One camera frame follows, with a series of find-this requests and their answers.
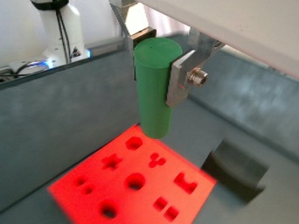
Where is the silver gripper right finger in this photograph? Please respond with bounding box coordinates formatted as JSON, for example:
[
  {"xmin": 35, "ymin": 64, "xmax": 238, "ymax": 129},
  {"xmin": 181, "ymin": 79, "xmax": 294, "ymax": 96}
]
[{"xmin": 166, "ymin": 28, "xmax": 226, "ymax": 108}]

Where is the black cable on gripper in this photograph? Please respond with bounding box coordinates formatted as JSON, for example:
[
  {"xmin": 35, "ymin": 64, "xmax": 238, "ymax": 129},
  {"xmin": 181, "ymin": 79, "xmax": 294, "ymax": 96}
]
[{"xmin": 54, "ymin": 8, "xmax": 74, "ymax": 64}]

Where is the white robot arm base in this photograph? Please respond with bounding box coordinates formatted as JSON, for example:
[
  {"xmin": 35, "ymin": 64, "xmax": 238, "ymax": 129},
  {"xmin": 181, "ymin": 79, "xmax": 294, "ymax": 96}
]
[{"xmin": 0, "ymin": 0, "xmax": 90, "ymax": 81}]

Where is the green cylinder peg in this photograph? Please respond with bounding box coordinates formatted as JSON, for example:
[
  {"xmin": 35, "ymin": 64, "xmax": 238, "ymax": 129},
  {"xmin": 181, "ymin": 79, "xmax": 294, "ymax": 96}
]
[{"xmin": 134, "ymin": 38, "xmax": 183, "ymax": 139}]

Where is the black curved holder stand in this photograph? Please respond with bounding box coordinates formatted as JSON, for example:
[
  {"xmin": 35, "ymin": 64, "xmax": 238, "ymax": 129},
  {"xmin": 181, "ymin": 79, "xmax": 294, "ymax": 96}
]
[{"xmin": 202, "ymin": 140, "xmax": 269, "ymax": 202}]

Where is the red shape sorter block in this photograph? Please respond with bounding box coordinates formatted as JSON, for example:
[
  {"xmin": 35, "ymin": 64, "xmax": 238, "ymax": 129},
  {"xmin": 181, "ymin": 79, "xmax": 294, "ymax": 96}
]
[{"xmin": 48, "ymin": 126, "xmax": 217, "ymax": 224}]

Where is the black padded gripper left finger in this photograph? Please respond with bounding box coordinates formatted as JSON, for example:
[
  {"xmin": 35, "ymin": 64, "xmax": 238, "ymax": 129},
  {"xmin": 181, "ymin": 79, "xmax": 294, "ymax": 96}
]
[{"xmin": 109, "ymin": 0, "xmax": 157, "ymax": 77}]

